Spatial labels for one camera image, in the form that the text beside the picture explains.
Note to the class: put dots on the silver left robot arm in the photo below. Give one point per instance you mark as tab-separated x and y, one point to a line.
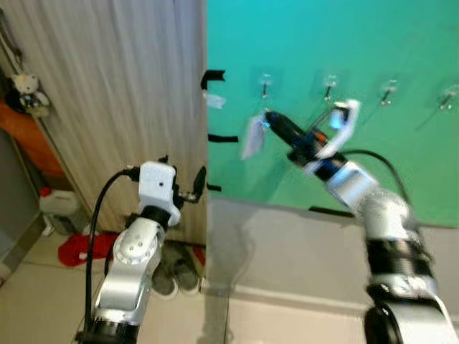
133	272

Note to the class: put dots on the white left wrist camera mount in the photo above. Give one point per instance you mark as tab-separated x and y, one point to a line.
158	186

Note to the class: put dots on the grey slipper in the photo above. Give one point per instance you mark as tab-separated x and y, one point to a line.
163	276
186	265

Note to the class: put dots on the green wall sheet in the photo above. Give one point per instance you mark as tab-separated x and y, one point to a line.
373	43

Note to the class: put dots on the clear adhesive wall hook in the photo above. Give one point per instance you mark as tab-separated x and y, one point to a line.
389	92
450	97
265	84
329	87

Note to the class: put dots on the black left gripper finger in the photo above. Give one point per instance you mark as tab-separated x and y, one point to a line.
199	180

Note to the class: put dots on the orange bag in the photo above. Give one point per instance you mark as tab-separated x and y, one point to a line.
29	143

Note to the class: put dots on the black tape strip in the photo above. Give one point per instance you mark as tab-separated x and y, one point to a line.
222	137
212	77
214	188
326	211

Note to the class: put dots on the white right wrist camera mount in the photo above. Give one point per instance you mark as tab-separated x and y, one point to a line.
353	115

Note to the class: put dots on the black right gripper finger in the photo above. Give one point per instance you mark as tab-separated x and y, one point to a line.
281	135
287	125

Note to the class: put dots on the light woodgrain cabinet door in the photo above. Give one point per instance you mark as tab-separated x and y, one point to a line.
122	86

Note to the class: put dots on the red cloth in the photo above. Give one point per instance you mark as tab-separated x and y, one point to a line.
82	249

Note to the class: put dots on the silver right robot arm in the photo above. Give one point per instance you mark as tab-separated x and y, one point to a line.
380	211

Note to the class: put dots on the grey cabinet side panel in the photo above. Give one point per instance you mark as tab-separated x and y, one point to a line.
11	208

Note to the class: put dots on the white canister with red cap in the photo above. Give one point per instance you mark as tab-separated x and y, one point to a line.
59	208

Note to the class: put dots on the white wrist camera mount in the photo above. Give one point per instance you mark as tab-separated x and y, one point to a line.
158	186
353	115

